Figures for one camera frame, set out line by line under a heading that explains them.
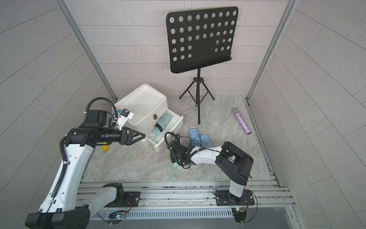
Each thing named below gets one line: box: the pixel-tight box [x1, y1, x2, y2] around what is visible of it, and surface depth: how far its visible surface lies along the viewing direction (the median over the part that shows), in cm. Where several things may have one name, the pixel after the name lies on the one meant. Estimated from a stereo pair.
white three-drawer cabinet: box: [111, 83, 183, 147], surface depth 87 cm
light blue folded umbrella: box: [188, 128, 202, 147], surface depth 93 cm
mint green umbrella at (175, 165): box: [172, 162, 179, 182], surface depth 82 cm
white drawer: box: [144, 108, 184, 153], surface depth 88 cm
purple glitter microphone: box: [231, 107, 253, 136], surface depth 101 cm
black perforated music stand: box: [165, 6, 239, 125], surface depth 70 cm
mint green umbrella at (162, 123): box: [149, 113, 173, 140], surface depth 89 cm
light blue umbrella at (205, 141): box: [200, 134, 213, 148], surface depth 91 cm
